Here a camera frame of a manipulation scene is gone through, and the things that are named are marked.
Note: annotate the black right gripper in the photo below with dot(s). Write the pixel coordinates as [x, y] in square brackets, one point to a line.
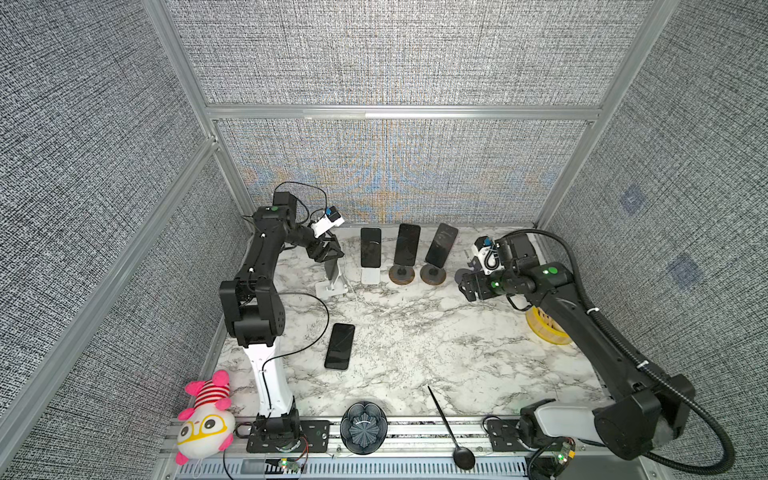
[480, 279]

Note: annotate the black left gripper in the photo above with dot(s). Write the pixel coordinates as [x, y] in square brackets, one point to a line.
[321, 256]

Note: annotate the black phone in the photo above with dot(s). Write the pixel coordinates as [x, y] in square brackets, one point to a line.
[406, 249]
[441, 245]
[371, 239]
[340, 347]
[332, 270]

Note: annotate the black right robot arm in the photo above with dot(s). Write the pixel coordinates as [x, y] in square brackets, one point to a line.
[647, 409]

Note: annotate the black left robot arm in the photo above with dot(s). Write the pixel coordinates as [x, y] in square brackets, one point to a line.
[254, 312]

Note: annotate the white folding phone stand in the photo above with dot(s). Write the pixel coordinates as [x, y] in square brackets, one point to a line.
[325, 290]

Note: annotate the round wooden phone stand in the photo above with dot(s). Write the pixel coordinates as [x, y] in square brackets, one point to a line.
[432, 275]
[401, 275]

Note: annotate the white flat phone stand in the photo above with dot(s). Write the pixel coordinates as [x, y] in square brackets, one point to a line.
[370, 276]

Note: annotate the black phone on wooden stand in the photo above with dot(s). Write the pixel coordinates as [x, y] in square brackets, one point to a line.
[441, 245]
[406, 249]

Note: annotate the yellow bowl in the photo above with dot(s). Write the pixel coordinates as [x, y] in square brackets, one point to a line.
[545, 327]

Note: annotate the black long spoon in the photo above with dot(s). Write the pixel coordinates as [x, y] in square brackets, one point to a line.
[463, 457]

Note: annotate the dark glass flower dish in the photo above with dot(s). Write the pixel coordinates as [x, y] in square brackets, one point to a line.
[363, 428]

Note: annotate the pink white plush toy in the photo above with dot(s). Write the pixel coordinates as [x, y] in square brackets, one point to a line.
[208, 426]

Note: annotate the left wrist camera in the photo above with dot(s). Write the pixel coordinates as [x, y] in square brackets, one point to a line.
[331, 218]

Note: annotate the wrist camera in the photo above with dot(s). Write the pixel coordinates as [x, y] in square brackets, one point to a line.
[486, 253]
[331, 218]

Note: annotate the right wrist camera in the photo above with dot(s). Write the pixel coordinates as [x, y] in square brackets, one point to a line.
[486, 253]

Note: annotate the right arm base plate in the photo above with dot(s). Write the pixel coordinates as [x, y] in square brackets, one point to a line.
[503, 435]

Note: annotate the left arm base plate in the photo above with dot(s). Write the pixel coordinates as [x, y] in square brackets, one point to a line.
[310, 435]

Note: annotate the aluminium frame corner post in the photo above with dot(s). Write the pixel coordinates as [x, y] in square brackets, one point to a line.
[170, 39]

